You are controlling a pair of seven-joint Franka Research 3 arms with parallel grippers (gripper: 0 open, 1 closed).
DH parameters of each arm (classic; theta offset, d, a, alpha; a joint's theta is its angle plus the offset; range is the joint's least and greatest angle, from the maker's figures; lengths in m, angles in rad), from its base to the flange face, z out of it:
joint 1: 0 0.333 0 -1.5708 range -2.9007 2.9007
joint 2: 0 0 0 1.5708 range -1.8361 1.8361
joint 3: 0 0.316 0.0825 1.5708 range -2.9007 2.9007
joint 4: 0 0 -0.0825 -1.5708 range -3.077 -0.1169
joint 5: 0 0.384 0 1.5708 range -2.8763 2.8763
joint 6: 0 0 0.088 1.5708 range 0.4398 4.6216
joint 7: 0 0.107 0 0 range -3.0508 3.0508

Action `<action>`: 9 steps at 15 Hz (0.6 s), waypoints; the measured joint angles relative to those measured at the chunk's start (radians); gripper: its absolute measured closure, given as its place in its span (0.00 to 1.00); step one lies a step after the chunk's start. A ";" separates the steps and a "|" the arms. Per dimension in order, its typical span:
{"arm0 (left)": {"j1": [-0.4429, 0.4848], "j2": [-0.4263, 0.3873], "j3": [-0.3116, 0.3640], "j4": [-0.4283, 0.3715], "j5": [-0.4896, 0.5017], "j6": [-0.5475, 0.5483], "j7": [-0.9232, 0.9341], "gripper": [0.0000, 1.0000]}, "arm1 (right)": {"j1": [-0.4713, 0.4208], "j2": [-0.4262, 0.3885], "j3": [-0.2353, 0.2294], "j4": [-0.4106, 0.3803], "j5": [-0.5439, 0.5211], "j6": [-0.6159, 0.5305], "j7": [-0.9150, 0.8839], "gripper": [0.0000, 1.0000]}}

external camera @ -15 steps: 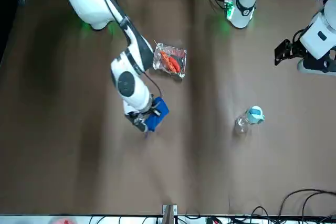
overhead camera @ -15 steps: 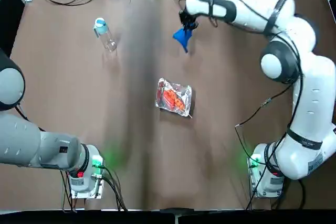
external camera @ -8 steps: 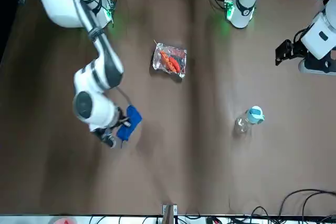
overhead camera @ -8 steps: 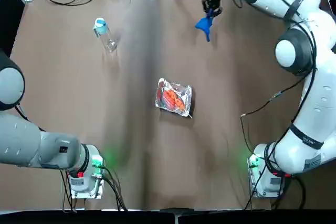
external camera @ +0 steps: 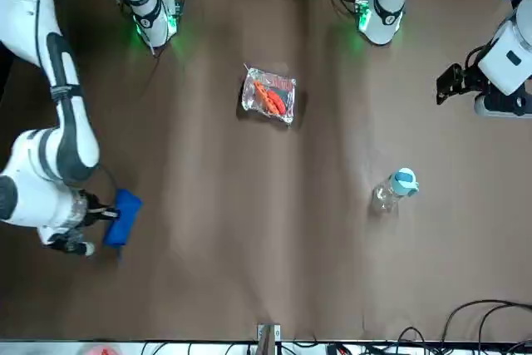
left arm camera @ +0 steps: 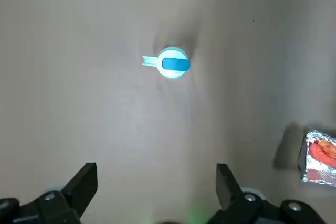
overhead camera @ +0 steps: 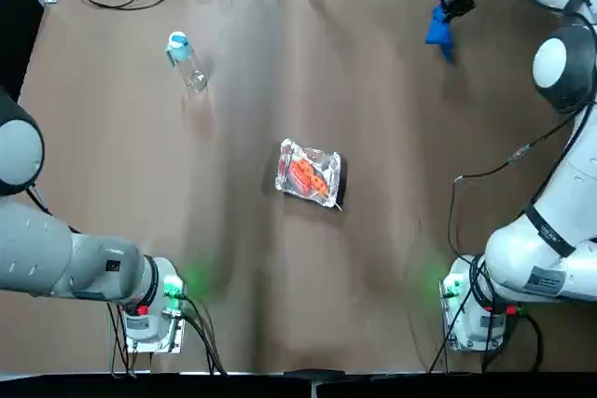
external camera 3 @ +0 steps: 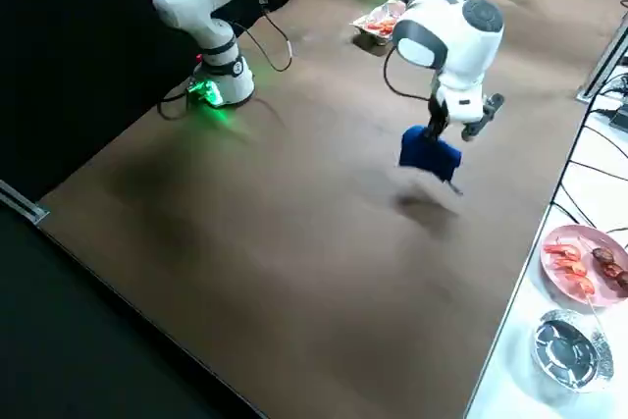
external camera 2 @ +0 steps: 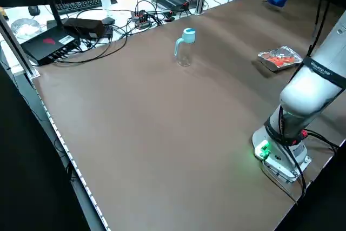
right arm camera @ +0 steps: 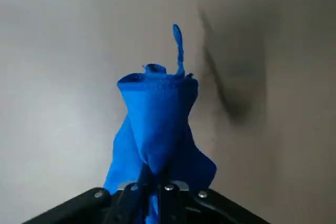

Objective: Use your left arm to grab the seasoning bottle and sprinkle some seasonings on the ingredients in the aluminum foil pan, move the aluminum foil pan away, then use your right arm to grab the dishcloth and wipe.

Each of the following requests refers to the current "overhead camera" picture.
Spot black left base cables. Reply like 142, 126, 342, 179
109, 293, 228, 376

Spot blue dishcloth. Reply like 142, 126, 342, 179
424, 4, 456, 63

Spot black base cables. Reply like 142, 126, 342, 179
109, 293, 228, 376
426, 276, 545, 374

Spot orange food skewer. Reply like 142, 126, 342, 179
287, 158, 327, 197

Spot black right base cables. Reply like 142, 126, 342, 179
426, 276, 545, 374

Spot clear bottle with blue cap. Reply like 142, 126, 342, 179
163, 30, 209, 92

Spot black cable with connector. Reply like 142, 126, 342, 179
447, 144, 533, 259

